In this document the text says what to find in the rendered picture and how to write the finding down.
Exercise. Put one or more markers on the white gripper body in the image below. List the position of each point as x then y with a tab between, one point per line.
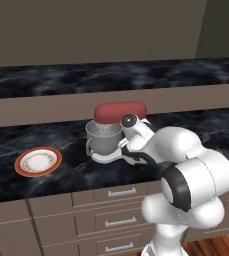
126	146

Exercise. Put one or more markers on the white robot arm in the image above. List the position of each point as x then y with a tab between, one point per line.
199	180

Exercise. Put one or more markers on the grey stand mixer bowl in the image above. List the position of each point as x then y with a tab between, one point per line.
103	140

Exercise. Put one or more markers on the red and white stand mixer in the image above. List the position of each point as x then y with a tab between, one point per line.
119	111

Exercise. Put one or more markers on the taupe drawer front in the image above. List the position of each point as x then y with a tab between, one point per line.
86	197
86	223
89	247

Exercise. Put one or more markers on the orange rimmed white plate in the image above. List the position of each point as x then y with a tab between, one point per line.
38	161

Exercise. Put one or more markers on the taupe cupboard panel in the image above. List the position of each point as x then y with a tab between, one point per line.
52	220

